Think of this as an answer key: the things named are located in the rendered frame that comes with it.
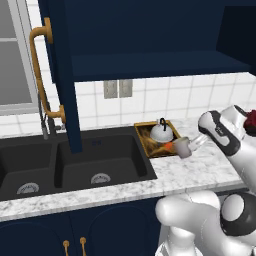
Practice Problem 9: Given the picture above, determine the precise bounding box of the dark grey tap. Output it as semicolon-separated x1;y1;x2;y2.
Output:
37;94;66;141

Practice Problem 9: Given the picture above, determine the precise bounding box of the gold cabinet door handle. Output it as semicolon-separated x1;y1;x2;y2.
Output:
28;17;67;125

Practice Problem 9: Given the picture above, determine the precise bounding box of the black double sink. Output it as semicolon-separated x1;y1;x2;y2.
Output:
0;125;158;202

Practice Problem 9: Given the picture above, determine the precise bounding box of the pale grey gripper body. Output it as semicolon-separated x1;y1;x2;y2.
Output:
172;136;194;159

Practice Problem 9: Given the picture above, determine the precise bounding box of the navy base cupboard door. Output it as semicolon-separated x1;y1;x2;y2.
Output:
70;197;162;256
0;212;74;256

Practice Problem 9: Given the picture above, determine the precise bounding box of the wooden tray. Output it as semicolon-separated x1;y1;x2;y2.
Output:
133;120;183;159

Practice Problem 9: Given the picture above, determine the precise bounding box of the dark red object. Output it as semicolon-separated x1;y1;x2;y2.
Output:
242;109;256;138

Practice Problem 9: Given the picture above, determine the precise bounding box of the grey wall outlet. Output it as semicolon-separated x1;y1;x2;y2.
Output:
118;78;134;99
103;79;119;100

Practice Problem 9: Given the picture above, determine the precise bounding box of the window with white frame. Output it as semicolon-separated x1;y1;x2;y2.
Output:
0;0;40;117

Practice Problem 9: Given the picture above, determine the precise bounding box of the white kettle with black handle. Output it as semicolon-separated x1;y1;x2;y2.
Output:
149;117;175;144

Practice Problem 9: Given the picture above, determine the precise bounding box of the small gold cupboard handle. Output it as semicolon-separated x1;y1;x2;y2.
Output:
79;236;88;256
62;239;71;256

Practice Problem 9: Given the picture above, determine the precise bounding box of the navy cabinet door with handle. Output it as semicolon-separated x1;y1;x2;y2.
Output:
37;0;83;155

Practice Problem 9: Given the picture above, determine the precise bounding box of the navy wall cabinet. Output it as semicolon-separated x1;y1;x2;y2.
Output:
37;0;256;83

